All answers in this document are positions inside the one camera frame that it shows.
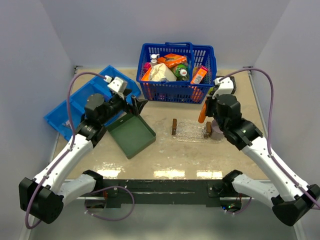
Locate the orange pink snack box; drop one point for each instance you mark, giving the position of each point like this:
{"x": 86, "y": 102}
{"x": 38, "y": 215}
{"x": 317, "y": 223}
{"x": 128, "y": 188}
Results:
{"x": 198, "y": 74}

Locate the crumpled beige paper bag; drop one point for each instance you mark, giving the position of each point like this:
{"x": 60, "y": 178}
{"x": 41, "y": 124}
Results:
{"x": 161, "y": 73}

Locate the black box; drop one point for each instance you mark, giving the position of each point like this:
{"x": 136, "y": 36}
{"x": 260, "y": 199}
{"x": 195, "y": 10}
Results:
{"x": 228, "y": 85}

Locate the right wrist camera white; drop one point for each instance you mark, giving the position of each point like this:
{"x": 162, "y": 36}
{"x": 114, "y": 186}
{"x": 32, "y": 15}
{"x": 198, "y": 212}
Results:
{"x": 219, "y": 91}

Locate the green metal tray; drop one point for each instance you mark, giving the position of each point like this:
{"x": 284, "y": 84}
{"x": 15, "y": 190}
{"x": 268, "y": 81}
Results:
{"x": 132, "y": 134}

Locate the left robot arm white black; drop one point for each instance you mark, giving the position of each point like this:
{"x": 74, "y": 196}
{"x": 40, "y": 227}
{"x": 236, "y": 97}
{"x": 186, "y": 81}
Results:
{"x": 46, "y": 195}

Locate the pink carton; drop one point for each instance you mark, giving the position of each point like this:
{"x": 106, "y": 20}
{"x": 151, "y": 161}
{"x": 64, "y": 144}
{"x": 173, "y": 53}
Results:
{"x": 146, "y": 67}

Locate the orange scrub sponge pack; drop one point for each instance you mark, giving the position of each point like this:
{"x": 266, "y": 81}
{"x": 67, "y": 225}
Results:
{"x": 146, "y": 76}

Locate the orange cardboard box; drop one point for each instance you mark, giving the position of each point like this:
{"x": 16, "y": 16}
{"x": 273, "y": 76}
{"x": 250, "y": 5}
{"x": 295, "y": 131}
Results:
{"x": 171, "y": 60}

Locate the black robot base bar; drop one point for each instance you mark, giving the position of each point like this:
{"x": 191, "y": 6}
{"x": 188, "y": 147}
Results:
{"x": 206, "y": 192}

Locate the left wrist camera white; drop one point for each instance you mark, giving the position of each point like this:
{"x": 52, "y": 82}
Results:
{"x": 118, "y": 86}

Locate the white pump bottle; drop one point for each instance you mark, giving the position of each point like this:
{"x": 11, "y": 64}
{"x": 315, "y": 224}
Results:
{"x": 154, "y": 59}

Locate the purple translucent cup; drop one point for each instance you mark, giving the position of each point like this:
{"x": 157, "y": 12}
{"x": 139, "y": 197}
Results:
{"x": 216, "y": 133}

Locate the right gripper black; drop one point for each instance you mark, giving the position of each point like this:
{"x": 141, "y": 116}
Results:
{"x": 209, "y": 102}

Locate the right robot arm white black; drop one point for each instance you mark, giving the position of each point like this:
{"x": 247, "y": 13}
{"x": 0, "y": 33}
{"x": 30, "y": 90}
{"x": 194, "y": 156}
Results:
{"x": 289, "y": 196}

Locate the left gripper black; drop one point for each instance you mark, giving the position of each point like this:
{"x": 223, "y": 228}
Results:
{"x": 134, "y": 109}

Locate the orange toothpaste tube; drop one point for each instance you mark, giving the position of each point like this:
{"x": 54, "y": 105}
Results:
{"x": 202, "y": 115}

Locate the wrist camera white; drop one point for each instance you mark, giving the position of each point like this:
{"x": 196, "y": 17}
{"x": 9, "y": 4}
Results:
{"x": 219, "y": 91}
{"x": 118, "y": 86}

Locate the clear glass tray wooden handles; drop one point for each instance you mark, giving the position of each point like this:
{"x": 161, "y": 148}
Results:
{"x": 191, "y": 131}

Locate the green soda bottle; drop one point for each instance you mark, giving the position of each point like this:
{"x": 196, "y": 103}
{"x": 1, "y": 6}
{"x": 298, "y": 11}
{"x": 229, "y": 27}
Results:
{"x": 181, "y": 72}

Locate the dark blue shopping basket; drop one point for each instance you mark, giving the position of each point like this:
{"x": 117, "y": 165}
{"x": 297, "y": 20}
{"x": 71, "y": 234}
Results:
{"x": 179, "y": 91}

